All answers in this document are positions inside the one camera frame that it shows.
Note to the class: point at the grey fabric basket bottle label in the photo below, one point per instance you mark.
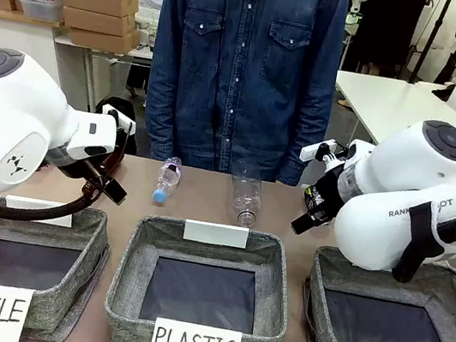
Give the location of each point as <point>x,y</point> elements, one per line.
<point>78,269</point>

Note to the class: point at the grey fabric basket can label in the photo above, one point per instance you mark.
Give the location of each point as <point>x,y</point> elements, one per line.
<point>385,330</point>

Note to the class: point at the person's right forearm denim sleeve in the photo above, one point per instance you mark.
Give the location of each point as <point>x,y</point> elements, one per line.
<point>161,126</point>

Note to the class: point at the black backpack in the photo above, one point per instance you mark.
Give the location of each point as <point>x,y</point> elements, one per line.
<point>131,112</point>

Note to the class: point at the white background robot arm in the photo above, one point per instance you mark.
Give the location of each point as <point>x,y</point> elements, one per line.
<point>358,1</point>

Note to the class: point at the black green drink can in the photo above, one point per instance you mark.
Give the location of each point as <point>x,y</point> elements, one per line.
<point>312,195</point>

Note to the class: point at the person's left forearm denim sleeve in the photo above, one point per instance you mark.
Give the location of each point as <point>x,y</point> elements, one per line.
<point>303,148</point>

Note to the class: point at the small plastic bottle blue cap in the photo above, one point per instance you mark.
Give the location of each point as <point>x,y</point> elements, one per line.
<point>167,178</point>

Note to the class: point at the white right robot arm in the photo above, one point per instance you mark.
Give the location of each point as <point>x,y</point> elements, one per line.
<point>375,229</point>

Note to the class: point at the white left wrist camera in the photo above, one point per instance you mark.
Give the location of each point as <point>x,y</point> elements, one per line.
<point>115,116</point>

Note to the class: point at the grey fabric basket plastic label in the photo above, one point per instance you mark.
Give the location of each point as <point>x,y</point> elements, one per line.
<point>199,296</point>

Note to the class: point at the flat closed cardboard box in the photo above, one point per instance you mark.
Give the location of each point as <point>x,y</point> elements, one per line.
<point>97,21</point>
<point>103,40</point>

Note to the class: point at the background person in black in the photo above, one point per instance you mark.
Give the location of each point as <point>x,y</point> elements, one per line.
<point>384,31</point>

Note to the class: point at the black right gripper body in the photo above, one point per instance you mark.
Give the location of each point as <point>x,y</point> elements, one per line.
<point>328,195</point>

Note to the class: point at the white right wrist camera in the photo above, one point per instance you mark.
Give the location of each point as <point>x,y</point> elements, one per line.
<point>322,151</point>

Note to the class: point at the blank white card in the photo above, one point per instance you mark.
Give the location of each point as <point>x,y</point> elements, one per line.
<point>215,234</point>
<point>31,205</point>

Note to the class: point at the large white table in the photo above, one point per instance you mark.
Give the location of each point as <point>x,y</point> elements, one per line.
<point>395,102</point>

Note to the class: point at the large clear plastic bottle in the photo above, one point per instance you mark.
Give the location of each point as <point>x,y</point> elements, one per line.
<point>245,200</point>

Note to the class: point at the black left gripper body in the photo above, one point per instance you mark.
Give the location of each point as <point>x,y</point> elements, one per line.
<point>77,166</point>

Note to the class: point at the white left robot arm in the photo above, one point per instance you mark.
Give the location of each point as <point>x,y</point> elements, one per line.
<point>14,124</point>

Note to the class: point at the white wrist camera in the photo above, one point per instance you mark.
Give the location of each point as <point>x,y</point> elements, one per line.
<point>115,116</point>
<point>322,151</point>

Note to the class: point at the black tripod stand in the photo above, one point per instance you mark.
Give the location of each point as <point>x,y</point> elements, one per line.
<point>431,38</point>

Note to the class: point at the white desk with metal legs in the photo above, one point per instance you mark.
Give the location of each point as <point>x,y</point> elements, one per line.
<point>112,53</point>

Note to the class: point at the white cabinet with wooden top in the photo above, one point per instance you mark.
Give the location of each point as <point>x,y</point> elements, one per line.
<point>15,37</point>

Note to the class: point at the person in denim shirt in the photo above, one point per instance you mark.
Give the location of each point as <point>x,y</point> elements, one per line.
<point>243,73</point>

